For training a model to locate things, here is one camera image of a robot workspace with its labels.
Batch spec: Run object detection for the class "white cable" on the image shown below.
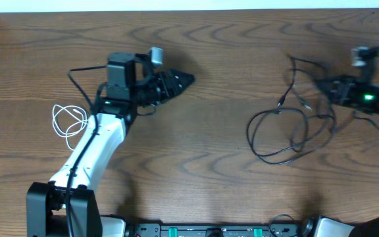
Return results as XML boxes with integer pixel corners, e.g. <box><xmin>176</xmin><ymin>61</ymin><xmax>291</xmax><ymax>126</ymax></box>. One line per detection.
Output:
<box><xmin>51</xmin><ymin>104</ymin><xmax>90</xmax><ymax>151</ymax></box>

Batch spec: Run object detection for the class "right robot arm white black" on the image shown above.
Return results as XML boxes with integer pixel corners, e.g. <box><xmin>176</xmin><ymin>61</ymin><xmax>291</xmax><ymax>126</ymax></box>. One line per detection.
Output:
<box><xmin>311</xmin><ymin>75</ymin><xmax>379</xmax><ymax>236</ymax></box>

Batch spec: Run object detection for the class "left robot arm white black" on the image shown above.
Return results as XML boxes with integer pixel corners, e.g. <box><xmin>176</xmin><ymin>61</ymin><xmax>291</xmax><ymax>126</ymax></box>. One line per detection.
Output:
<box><xmin>26</xmin><ymin>69</ymin><xmax>195</xmax><ymax>236</ymax></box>

